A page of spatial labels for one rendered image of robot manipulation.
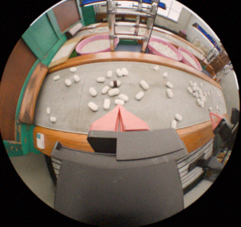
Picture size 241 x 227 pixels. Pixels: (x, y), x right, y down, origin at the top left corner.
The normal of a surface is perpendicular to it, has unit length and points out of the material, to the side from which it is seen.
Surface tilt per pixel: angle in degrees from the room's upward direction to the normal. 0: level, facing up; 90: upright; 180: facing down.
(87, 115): 0
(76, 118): 0
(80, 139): 45
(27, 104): 67
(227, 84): 90
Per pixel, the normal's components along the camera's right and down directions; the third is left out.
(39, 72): 0.91, -0.12
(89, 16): 0.08, 0.96
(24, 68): 1.00, -0.01
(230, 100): -1.00, 0.07
